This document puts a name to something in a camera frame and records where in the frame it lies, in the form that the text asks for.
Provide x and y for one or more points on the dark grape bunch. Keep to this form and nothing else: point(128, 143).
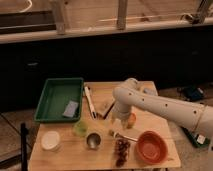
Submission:
point(121, 150)

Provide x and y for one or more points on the green plastic tray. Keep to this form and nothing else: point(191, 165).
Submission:
point(57, 93)

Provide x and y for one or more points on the blue sponge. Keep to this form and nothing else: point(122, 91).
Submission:
point(70, 109)

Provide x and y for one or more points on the grey wedge block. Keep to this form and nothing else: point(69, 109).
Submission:
point(150, 92)

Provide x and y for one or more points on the green bin with items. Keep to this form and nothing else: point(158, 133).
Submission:
point(197, 140)

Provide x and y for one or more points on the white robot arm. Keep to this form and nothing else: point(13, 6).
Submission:
point(195, 117)

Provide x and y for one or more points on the steel cup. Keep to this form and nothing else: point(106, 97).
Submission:
point(93, 140)

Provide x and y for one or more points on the green plastic cup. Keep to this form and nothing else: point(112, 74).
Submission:
point(80, 128)

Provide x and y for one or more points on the metal fork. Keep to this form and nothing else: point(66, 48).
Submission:
point(118, 135)

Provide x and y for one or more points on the orange plastic bowl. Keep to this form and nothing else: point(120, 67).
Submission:
point(151, 148)

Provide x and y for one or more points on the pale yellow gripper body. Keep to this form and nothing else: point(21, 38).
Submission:
point(122, 117)

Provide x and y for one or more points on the black chair post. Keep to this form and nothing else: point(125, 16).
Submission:
point(24, 133)

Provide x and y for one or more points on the orange apple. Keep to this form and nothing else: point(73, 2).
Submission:
point(131, 121)

